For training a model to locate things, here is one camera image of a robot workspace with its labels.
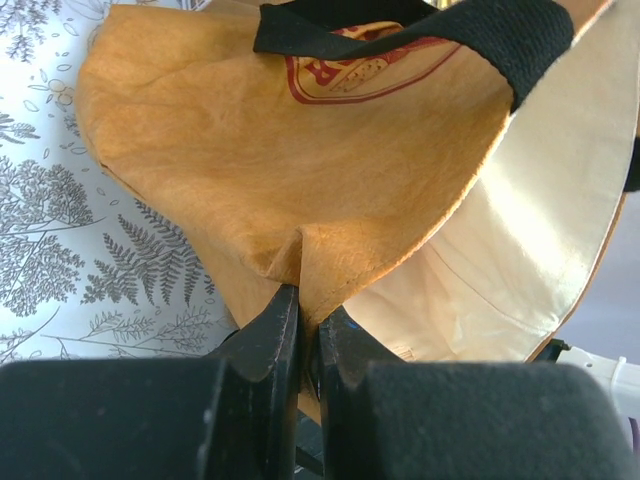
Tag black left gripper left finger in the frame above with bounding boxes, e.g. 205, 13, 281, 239
1, 286, 299, 479

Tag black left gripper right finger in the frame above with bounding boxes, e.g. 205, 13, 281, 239
317, 309, 639, 479

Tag brown tote bag black straps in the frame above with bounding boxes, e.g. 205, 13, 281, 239
74, 0, 640, 421

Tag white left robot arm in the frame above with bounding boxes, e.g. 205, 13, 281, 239
1, 286, 639, 479

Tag floral patterned table mat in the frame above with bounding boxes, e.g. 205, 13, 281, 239
1, 0, 234, 363

